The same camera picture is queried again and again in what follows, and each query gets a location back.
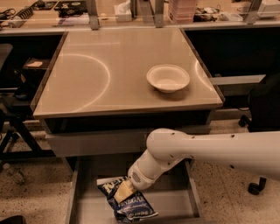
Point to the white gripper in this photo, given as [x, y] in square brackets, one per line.
[139, 177]

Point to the blue chip bag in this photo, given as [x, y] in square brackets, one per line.
[134, 208]

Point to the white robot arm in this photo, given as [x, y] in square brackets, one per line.
[256, 152]

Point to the open middle drawer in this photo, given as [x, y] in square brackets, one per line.
[173, 196]

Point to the closed top drawer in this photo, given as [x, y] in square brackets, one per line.
[98, 142]

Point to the grey drawer cabinet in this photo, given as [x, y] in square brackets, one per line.
[98, 82]

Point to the clear plastic bottle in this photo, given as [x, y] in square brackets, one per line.
[14, 173]

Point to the white paper bowl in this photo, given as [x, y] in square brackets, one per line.
[168, 78]

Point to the black folding stand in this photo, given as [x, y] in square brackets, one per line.
[18, 129]

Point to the black office chair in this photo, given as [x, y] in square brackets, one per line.
[264, 105]

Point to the white tissue box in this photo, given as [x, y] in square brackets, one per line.
[123, 12]

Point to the pink plastic basket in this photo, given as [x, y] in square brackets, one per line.
[182, 11]

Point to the white box on bench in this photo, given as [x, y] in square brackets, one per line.
[269, 9]

